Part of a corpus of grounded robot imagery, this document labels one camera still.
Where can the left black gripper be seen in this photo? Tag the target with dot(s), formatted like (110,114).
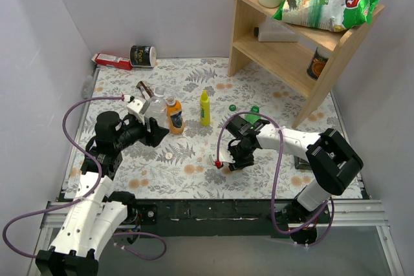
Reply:
(152,132)

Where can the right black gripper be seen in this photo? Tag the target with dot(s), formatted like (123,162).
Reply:
(241,160)

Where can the clear plastic bottle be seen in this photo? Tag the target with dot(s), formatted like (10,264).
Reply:
(157,108)

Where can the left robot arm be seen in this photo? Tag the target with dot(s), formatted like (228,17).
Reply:
(94,215)

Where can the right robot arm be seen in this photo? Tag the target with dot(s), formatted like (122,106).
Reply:
(333,161)

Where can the orange juice bottle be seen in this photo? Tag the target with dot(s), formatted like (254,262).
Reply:
(174,114)

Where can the green plastic bottle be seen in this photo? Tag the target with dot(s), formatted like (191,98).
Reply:
(253,116)

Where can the yellow squeeze bottle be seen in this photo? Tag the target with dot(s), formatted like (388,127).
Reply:
(205,108)

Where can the brown snack wrapper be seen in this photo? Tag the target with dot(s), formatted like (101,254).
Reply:
(145,90)

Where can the black green box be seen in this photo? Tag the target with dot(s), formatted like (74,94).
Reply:
(300,163)

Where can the black cylindrical can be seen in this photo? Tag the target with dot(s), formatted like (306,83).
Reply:
(143,56)

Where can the red white box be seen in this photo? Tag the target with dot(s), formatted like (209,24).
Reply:
(112,61)

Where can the dark tin can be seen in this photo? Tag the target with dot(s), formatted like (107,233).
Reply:
(318,62)

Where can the wooden shelf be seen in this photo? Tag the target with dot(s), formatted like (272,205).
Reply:
(289,61)

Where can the green chips bag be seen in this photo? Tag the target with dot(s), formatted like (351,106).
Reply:
(331,15)

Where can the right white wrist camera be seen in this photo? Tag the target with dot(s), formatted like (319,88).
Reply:
(221,157)

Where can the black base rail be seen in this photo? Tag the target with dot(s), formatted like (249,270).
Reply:
(242,217)

